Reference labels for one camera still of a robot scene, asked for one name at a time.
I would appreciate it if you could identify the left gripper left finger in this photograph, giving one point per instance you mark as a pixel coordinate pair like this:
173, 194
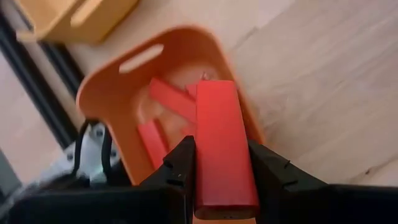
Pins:
180, 174

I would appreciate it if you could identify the orange plastic bin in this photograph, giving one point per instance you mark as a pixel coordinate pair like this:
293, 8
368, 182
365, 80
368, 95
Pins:
102, 93

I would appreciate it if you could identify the silver metal bracket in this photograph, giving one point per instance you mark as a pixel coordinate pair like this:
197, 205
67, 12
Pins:
91, 149

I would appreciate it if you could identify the black metal table frame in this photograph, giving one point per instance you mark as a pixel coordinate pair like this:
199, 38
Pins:
40, 93

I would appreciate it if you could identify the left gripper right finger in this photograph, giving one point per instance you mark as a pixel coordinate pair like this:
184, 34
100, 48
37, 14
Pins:
273, 186

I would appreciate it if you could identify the red wooden block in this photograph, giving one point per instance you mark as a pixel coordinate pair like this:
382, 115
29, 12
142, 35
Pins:
152, 144
191, 90
222, 146
172, 99

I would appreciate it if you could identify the yellow plastic bin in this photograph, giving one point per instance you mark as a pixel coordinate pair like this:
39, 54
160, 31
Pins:
56, 18

